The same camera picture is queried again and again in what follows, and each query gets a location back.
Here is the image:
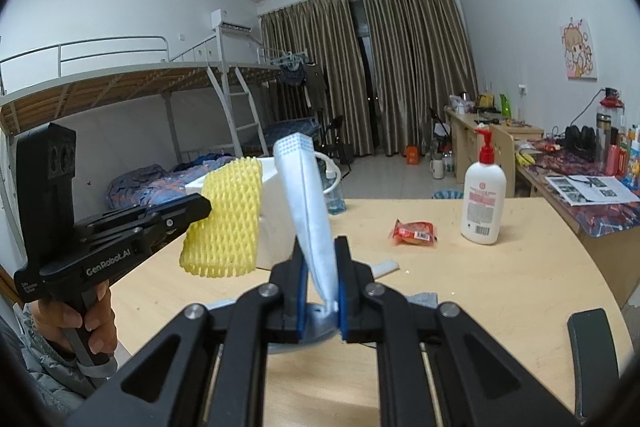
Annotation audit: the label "red-lid drinking bottle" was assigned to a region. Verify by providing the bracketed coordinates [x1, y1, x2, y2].
[597, 88, 626, 158]

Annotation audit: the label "person's left forearm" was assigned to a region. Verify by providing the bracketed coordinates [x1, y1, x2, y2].
[0, 302, 101, 427]

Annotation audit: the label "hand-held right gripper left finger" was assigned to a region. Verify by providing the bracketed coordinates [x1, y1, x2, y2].
[65, 239, 308, 427]

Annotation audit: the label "row of toiletry bottles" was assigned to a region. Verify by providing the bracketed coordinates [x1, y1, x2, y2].
[605, 122, 640, 188]

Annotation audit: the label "metal bunk bed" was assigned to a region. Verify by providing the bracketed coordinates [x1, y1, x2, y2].
[220, 39, 326, 158]
[0, 36, 236, 188]

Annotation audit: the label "black headphones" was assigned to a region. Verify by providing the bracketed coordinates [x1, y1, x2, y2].
[564, 125, 598, 152]

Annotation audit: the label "black smartphone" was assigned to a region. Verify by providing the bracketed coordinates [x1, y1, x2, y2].
[567, 308, 621, 423]

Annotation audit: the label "black folding chair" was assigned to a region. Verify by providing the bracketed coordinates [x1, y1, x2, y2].
[427, 107, 453, 158]
[320, 114, 353, 172]

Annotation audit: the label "printed paper sheet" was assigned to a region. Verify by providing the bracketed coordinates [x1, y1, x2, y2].
[545, 174, 640, 206]

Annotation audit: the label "blue face mask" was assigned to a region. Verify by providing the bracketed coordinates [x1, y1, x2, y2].
[272, 132, 346, 345]

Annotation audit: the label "brown curtain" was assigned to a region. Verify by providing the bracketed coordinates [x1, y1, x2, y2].
[361, 0, 480, 156]
[260, 0, 373, 158]

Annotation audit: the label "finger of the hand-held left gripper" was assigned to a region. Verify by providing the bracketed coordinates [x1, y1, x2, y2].
[75, 194, 212, 233]
[100, 217, 207, 254]

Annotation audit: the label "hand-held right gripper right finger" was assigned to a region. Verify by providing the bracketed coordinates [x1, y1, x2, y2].
[334, 235, 581, 427]

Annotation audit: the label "dark green hanging shirt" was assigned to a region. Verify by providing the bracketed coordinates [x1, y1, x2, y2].
[302, 63, 330, 112]

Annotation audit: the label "dark blue hanging garment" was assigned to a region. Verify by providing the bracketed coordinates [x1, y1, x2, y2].
[277, 59, 307, 88]

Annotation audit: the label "white foam box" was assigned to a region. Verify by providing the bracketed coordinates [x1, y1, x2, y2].
[185, 157, 301, 270]

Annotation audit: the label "blue patterned quilt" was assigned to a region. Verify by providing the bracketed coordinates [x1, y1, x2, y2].
[106, 154, 236, 220]

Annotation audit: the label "pink cartoon wall poster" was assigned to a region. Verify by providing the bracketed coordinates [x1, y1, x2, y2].
[561, 21, 598, 81]

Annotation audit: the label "white air conditioner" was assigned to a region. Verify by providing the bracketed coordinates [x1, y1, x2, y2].
[211, 8, 254, 32]

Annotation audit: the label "clear blue spray bottle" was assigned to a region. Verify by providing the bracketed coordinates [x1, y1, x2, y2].
[322, 154, 347, 214]

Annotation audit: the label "person's left hand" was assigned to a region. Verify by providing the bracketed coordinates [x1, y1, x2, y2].
[31, 279, 118, 358]

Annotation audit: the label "yellow foam fruit net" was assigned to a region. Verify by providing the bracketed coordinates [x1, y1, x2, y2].
[180, 157, 264, 280]

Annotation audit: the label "red snack packet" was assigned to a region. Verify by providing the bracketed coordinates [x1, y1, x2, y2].
[389, 219, 439, 250]

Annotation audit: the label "desk with patterned cover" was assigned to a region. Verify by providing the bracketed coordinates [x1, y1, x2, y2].
[517, 147, 640, 308]

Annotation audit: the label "white lotion pump bottle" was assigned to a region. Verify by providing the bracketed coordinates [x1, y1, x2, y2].
[460, 126, 507, 245]

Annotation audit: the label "grey sock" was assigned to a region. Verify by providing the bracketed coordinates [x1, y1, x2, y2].
[406, 291, 440, 308]

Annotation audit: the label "wooden desk with drawers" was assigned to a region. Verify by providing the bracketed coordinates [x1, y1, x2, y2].
[444, 106, 545, 198]

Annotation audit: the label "white bunk bed ladder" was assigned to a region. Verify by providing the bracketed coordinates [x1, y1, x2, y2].
[206, 66, 268, 158]

